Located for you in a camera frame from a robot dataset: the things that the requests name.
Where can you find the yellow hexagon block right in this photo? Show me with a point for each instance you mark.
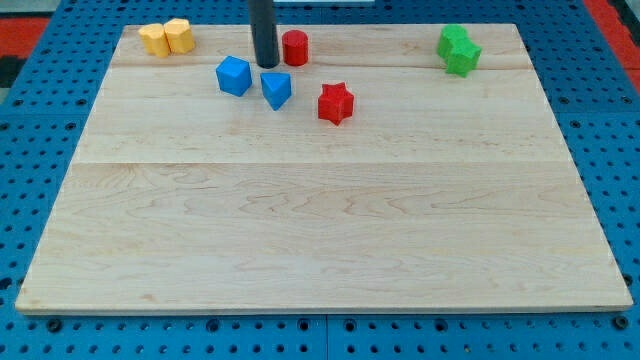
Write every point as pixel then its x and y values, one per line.
pixel 179 35

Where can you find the red star block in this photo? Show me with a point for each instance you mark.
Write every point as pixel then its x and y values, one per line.
pixel 335 103

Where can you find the blue cube block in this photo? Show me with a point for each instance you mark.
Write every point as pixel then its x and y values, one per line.
pixel 234 76

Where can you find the light wooden board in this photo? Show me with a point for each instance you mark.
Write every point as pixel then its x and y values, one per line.
pixel 440 194

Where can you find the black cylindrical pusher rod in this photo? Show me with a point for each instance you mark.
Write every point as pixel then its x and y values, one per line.
pixel 264 32

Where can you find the green star block front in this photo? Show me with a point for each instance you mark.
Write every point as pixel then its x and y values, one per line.
pixel 463 57

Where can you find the yellow block left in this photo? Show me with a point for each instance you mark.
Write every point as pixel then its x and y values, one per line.
pixel 154 40

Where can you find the blue triangle block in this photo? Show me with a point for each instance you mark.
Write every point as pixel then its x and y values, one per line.
pixel 276 88

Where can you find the red cylinder block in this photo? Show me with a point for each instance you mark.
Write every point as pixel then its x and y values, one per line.
pixel 295 47

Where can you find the green block rear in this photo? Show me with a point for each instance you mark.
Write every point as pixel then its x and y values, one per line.
pixel 449 35

